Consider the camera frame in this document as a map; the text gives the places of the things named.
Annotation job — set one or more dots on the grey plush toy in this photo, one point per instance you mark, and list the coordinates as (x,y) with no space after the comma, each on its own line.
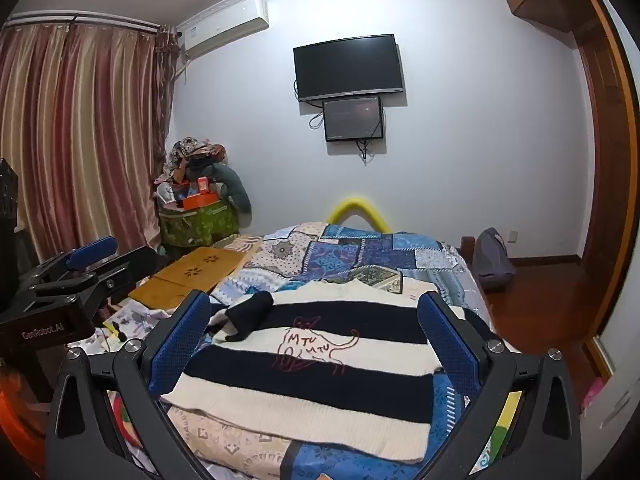
(232,187)

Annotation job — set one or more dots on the grey backpack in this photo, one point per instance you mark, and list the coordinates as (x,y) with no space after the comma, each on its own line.
(492,260)

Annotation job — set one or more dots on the orange box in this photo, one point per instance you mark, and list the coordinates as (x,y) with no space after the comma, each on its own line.
(200,202)

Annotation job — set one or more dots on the blue patchwork quilt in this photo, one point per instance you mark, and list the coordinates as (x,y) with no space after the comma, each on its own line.
(350,255)

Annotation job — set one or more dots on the brown wooden door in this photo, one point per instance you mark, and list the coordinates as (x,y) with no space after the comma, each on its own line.
(607,135)

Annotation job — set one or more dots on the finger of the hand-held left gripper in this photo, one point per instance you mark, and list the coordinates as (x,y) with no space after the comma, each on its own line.
(125,267)
(92,250)

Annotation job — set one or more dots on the small red box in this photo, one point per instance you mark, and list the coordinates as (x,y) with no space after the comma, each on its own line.
(203,185)

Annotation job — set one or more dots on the white air conditioner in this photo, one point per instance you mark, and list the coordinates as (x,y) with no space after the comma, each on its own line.
(225,25)

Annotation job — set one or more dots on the navy and cream striped sweater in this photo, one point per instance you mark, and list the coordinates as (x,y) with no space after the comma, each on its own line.
(310,375)

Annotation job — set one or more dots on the floral cloth bundle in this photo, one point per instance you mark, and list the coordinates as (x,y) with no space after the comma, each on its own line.
(195,152)

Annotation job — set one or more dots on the white printed sheet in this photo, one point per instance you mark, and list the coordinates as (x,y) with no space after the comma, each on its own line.
(137,320)

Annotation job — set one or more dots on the large black wall television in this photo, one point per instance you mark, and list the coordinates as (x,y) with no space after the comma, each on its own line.
(348,66)

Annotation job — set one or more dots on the white curtain rail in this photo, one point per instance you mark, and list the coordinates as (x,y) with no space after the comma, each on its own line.
(90,16)

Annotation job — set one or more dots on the small black wall monitor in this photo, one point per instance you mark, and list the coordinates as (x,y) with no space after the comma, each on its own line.
(352,119)

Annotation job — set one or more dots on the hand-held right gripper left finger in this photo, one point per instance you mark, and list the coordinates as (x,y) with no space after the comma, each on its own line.
(182,345)

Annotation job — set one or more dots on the person's orange clothing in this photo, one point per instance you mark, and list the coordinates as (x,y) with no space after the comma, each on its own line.
(17,420)

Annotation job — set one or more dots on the brown board with flower cutouts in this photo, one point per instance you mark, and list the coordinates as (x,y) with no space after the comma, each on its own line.
(200,265)

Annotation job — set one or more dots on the white wall socket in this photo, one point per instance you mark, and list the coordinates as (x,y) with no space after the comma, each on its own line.
(512,236)

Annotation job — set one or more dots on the pink striped curtain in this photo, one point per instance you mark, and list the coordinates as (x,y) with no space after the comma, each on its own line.
(75,130)

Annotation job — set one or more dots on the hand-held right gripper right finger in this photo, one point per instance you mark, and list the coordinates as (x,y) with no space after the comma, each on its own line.
(447,345)

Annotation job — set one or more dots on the yellow green cloth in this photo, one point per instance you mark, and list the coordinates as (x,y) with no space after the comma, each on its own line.
(505,425)

